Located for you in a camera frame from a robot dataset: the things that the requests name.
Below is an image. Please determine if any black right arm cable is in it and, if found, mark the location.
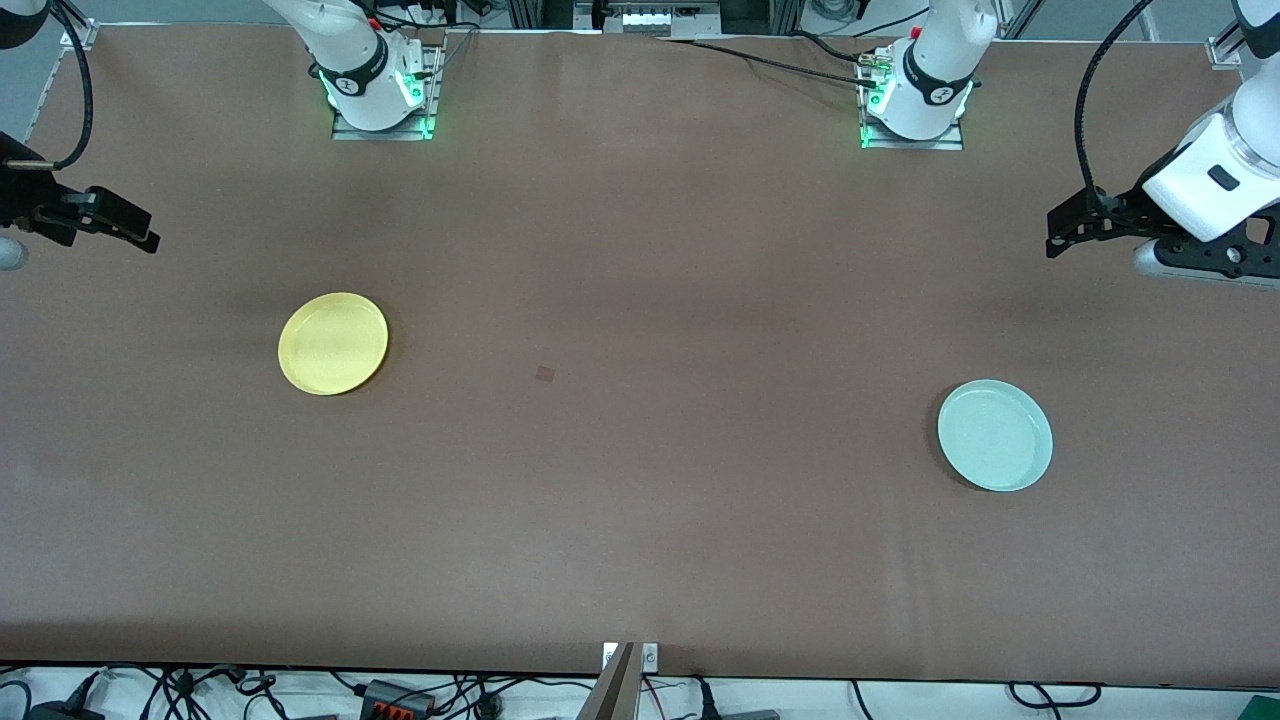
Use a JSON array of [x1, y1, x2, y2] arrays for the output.
[[48, 0, 93, 169]]

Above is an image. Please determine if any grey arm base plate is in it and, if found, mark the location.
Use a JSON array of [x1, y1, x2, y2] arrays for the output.
[[860, 60, 966, 151], [332, 45, 443, 141]]

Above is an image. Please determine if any short black table cable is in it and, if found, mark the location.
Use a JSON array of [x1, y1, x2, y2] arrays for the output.
[[788, 30, 886, 66]]

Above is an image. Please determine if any long black table cable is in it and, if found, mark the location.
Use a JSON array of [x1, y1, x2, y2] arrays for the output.
[[660, 37, 883, 89]]

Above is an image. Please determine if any black looped floor cable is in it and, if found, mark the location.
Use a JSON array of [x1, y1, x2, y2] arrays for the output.
[[1008, 682, 1103, 709]]

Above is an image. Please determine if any white connector block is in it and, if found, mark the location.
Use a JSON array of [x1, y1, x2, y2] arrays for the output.
[[622, 12, 701, 37]]

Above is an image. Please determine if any grey brown slanted post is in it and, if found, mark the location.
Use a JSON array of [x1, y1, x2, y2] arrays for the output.
[[578, 642, 641, 720]]

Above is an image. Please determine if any yellow round plate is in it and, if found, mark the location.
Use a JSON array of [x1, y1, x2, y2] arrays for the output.
[[278, 292, 390, 397]]

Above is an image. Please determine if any brown table cover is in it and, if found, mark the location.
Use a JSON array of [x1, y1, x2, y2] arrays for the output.
[[0, 22, 1280, 691]]

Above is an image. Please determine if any dark aluminium frame rack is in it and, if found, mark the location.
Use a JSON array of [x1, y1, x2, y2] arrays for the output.
[[505, 0, 806, 37]]

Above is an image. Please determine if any black orange power strip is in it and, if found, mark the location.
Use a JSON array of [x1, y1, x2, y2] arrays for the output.
[[360, 679, 437, 720]]

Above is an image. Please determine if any pale green round plate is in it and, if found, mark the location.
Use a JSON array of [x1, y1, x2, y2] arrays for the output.
[[937, 379, 1054, 493]]

